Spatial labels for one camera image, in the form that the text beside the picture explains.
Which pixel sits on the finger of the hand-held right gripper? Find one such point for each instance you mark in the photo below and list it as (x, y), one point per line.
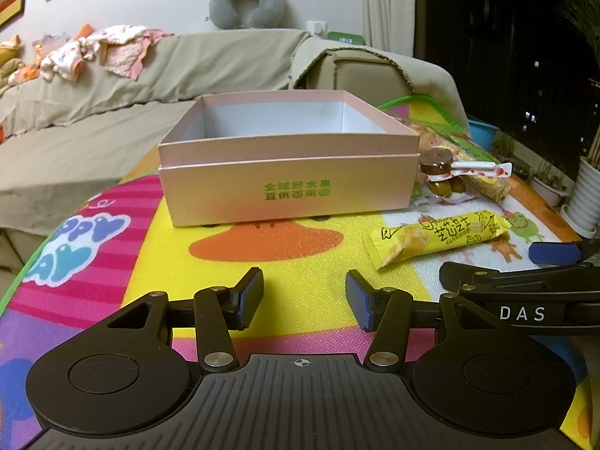
(555, 253)
(473, 272)

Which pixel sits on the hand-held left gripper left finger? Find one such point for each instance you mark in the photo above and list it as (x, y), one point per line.
(251, 297)

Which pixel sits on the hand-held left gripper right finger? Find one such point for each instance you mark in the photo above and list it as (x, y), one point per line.
(356, 300)

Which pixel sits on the yellow snack packet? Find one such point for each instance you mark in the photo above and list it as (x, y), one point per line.
(436, 239)

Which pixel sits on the rice roll snack packet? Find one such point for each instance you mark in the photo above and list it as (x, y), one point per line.
(490, 186)

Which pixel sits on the white spoon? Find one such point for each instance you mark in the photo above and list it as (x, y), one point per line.
(473, 165)

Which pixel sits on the pink cardboard box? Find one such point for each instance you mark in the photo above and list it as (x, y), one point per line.
(290, 183)

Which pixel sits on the small white planter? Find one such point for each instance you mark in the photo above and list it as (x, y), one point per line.
(548, 192)

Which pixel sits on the white ribbed plant pot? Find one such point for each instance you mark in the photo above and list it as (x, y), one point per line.
(583, 197)

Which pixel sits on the colourful cartoon play mat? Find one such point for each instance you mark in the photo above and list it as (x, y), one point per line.
(304, 253)

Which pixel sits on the dark brown snack packet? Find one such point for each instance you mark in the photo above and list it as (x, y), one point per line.
(447, 187)

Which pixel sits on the blue plastic tub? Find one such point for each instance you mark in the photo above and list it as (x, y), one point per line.
(483, 133)

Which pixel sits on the bread bun packet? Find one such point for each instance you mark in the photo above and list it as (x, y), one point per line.
(429, 137)

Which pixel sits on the dark glass window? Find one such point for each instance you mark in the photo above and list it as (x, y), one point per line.
(492, 47)

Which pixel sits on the beige sofa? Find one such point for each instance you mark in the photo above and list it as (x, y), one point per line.
(356, 75)

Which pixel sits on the beige sofa cover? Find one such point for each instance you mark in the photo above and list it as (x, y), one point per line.
(211, 65)

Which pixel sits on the green digital clock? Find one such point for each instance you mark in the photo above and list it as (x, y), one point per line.
(344, 39)

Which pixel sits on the pile of baby clothes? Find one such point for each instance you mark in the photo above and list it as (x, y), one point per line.
(117, 51)

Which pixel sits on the cream curtain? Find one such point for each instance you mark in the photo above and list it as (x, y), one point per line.
(386, 4)

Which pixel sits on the white wall socket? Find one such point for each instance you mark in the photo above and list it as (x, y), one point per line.
(318, 28)

